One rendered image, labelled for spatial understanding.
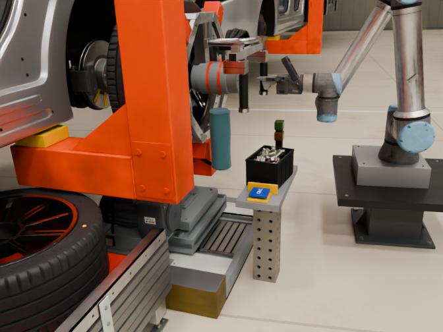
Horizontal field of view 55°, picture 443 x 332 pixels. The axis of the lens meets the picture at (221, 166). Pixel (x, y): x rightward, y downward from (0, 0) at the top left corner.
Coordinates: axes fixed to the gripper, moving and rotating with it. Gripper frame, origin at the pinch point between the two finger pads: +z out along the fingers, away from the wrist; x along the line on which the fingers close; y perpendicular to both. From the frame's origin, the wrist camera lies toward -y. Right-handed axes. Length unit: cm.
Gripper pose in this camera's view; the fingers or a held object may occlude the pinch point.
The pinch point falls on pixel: (260, 76)
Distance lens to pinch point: 202.8
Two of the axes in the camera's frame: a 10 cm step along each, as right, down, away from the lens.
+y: 0.3, 9.3, 3.6
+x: 3.2, -3.5, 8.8
